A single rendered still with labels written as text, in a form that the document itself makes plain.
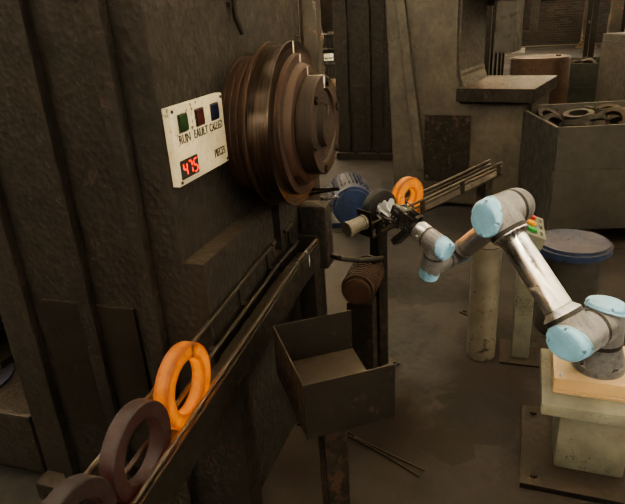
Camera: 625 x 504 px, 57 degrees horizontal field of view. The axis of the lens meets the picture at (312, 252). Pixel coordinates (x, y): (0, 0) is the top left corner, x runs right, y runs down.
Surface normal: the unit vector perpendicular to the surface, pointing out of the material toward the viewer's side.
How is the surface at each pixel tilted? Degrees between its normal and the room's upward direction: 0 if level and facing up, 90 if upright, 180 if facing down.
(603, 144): 90
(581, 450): 90
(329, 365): 5
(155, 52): 90
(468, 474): 0
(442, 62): 90
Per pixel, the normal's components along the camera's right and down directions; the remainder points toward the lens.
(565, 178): -0.04, 0.39
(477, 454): -0.06, -0.92
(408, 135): -0.52, 0.36
